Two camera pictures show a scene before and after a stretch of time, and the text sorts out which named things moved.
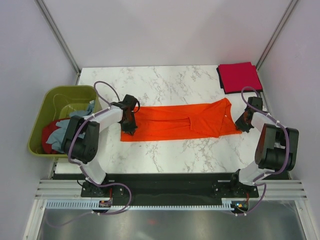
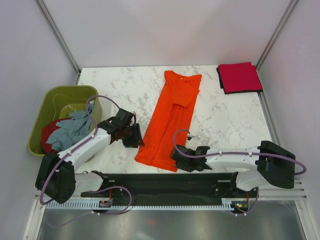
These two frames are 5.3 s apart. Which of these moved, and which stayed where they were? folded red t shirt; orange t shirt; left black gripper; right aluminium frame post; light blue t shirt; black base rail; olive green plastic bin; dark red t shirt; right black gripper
Moved: left black gripper; orange t shirt; right black gripper
Stayed: black base rail; dark red t shirt; olive green plastic bin; right aluminium frame post; folded red t shirt; light blue t shirt
